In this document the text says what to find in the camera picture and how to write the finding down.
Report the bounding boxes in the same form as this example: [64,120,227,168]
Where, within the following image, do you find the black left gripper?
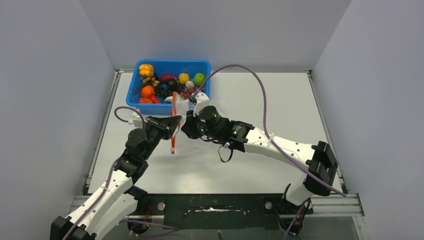
[142,115,182,161]

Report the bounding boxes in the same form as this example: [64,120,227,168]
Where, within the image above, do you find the yellow bumpy pepper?
[138,63,155,78]

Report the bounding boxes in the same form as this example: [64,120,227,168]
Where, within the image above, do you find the clear zip top bag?
[170,92,194,155]

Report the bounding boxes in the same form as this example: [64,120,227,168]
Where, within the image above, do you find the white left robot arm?
[49,115,182,240]

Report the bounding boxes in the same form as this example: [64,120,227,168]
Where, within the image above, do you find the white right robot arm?
[182,105,339,214]

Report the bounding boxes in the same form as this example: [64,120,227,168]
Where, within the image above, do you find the white mushroom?
[164,95,174,103]

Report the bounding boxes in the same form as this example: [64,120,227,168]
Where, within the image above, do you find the red chili pepper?
[149,95,162,104]

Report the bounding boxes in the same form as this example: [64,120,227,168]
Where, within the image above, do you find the black grape bunch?
[154,84,173,99]

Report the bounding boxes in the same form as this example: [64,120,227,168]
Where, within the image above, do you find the red grape bunch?
[180,86,199,100]

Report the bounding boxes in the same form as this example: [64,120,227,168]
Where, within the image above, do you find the orange red bumpy pepper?
[138,97,153,104]

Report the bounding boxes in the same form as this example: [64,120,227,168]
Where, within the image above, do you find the dark brown chestnut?
[175,85,186,94]

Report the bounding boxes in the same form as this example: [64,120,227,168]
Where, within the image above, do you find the white garlic bulb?
[185,80,195,89]

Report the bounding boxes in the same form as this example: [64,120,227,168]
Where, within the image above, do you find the orange fruit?
[140,85,156,98]

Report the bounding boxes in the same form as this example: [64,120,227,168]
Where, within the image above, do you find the dark mangosteen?
[166,78,179,91]

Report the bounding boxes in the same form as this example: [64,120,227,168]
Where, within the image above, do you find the green custard apple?
[193,72,206,86]

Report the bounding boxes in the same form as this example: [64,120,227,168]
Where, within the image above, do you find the purple sweet potato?
[158,73,178,83]

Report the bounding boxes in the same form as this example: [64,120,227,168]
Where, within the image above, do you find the yellow lemon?
[178,72,190,85]

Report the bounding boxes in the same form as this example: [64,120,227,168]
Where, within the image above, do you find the blue plastic bin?
[126,58,211,116]

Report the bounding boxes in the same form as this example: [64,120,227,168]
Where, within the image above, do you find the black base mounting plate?
[131,193,300,230]

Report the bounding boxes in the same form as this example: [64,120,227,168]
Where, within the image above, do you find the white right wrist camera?
[189,91,210,116]

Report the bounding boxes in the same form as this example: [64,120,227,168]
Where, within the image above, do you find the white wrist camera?
[189,91,210,116]
[131,111,145,129]

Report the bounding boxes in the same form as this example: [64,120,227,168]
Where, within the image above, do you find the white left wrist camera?
[131,111,145,129]

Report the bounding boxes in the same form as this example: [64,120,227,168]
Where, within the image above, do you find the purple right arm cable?
[190,64,347,240]

